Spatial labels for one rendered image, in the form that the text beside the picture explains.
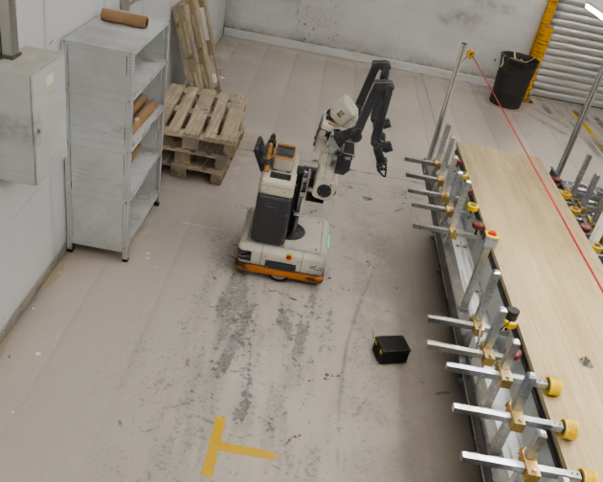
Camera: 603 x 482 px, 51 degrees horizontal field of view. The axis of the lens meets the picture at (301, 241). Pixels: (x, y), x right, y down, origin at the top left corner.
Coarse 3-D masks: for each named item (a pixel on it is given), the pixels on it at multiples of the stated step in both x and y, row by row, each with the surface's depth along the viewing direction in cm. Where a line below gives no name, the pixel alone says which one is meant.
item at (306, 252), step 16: (304, 224) 501; (320, 224) 505; (240, 240) 469; (288, 240) 476; (304, 240) 480; (320, 240) 484; (240, 256) 468; (256, 256) 466; (272, 256) 465; (288, 256) 463; (304, 256) 465; (320, 256) 466; (256, 272) 474; (272, 272) 472; (288, 272) 472; (304, 272) 470; (320, 272) 470
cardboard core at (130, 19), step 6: (102, 12) 425; (108, 12) 425; (114, 12) 425; (120, 12) 426; (126, 12) 427; (102, 18) 427; (108, 18) 426; (114, 18) 426; (120, 18) 425; (126, 18) 425; (132, 18) 425; (138, 18) 425; (144, 18) 426; (126, 24) 428; (132, 24) 427; (138, 24) 427; (144, 24) 426
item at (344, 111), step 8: (344, 96) 436; (336, 104) 432; (344, 104) 423; (352, 104) 433; (336, 112) 426; (344, 112) 425; (352, 112) 426; (336, 120) 429; (344, 120) 428; (352, 120) 428
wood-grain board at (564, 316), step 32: (480, 160) 509; (512, 160) 521; (480, 192) 457; (512, 192) 467; (544, 192) 477; (512, 224) 424; (544, 224) 432; (576, 224) 441; (512, 256) 388; (544, 256) 394; (576, 256) 401; (512, 288) 358; (544, 288) 363; (576, 288) 370; (544, 320) 336; (576, 320) 341; (544, 352) 314; (576, 352) 318; (576, 384) 297; (576, 416) 279; (576, 448) 263
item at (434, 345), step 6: (432, 342) 311; (438, 342) 312; (426, 348) 312; (432, 348) 311; (438, 348) 311; (444, 348) 311; (450, 348) 310; (456, 348) 311; (462, 348) 312; (468, 348) 312; (462, 354) 312; (468, 354) 311; (474, 354) 311; (480, 354) 311; (498, 354) 313; (498, 360) 312
